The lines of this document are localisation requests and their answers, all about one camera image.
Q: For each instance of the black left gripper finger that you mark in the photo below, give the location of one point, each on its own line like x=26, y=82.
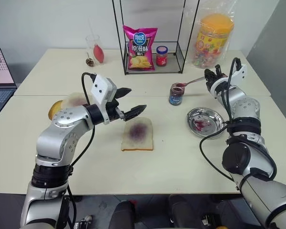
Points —
x=124, y=92
x=134, y=112

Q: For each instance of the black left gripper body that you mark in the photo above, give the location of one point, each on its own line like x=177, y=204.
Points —
x=114, y=111

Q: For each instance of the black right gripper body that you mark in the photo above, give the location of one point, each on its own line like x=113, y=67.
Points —
x=218, y=78

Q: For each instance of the metal spoon with jam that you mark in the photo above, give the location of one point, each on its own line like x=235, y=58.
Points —
x=193, y=81

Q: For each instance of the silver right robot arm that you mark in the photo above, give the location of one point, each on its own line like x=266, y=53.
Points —
x=245, y=107

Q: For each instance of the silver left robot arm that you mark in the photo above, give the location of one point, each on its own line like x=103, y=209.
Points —
x=52, y=140

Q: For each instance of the white bread slice with jam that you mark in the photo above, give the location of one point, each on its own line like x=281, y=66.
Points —
x=137, y=133

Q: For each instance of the open blueberry jam jar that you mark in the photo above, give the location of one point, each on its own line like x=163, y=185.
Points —
x=176, y=95

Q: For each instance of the jam-stained bread slice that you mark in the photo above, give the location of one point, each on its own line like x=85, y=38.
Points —
x=75, y=100

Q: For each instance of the red jam jar blue lid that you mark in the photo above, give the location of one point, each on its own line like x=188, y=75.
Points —
x=162, y=57

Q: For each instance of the brown crust bread heel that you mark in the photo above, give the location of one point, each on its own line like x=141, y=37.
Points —
x=54, y=108

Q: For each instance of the candy jar orange lid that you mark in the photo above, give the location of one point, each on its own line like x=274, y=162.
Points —
x=213, y=45

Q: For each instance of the candy jar in plastic bag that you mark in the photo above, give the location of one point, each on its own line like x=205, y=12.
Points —
x=191, y=47

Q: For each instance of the round metal dish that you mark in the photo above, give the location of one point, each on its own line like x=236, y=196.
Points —
x=205, y=121

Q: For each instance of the small brown pinecone ornament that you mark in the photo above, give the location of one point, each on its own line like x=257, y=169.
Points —
x=90, y=61

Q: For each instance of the red oval ornament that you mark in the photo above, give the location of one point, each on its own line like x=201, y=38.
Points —
x=99, y=53

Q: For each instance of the pink potato chip bag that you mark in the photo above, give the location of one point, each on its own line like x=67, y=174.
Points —
x=140, y=47

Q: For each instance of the clear glass cup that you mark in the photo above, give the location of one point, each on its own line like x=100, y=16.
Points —
x=90, y=47

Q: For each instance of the dark rounded shape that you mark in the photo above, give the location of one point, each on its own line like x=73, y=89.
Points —
x=124, y=214
x=181, y=210

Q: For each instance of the open laptop computer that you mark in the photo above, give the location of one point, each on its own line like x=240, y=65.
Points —
x=0, y=71

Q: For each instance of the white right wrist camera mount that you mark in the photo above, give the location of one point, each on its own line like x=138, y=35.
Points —
x=240, y=71

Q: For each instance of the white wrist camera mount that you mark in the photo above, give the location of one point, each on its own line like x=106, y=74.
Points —
x=240, y=71
x=99, y=87

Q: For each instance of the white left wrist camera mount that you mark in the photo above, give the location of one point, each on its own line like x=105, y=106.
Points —
x=99, y=87

